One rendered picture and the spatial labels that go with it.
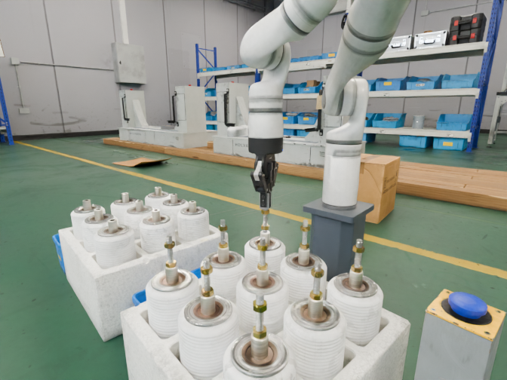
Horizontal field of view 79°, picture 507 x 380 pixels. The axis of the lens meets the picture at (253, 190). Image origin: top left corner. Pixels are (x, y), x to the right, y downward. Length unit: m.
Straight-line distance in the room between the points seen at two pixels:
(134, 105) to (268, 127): 4.43
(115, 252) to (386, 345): 0.63
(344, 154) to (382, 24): 0.32
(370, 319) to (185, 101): 3.44
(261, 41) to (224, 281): 0.46
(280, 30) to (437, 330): 0.51
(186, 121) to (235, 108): 0.74
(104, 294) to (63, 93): 6.29
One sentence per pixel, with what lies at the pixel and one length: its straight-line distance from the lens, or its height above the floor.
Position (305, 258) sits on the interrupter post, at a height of 0.26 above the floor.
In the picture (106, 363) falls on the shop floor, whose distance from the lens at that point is 0.87.
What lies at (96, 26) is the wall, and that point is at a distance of 7.42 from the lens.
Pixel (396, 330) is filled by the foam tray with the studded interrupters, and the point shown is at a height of 0.18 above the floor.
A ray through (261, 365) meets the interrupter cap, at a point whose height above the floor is 0.25.
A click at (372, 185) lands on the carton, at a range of 1.61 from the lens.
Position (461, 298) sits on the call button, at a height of 0.33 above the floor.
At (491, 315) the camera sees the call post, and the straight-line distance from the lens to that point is 0.50.
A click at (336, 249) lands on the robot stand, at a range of 0.85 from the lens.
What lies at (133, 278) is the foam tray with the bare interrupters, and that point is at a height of 0.14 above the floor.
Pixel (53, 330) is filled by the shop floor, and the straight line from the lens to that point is 1.02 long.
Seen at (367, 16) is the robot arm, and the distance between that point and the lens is 0.62.
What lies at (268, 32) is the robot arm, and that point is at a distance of 0.62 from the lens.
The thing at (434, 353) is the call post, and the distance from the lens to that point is 0.50.
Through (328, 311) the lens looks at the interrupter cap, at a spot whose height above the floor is 0.25.
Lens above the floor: 0.56
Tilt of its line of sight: 15 degrees down
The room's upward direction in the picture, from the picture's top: straight up
